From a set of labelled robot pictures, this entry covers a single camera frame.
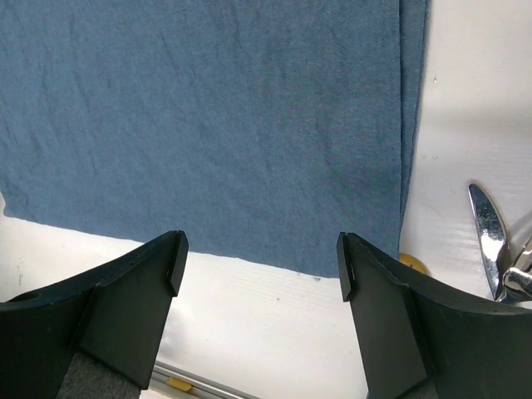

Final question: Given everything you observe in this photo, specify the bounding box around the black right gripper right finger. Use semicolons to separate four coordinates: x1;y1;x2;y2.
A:
337;233;531;398

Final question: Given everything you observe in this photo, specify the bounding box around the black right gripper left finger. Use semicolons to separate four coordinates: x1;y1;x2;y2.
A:
1;230;188;398

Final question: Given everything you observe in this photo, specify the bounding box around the gold spoon green handle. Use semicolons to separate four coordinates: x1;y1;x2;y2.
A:
398;253;429;274

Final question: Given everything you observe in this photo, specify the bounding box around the silver knife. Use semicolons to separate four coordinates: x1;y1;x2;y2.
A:
468;182;510;299

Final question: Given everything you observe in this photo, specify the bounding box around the blue cloth placemat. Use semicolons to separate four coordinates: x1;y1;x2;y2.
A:
1;1;429;277

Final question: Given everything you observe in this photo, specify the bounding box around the aluminium frame rail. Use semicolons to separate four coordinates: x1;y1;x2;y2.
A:
150;361;256;399

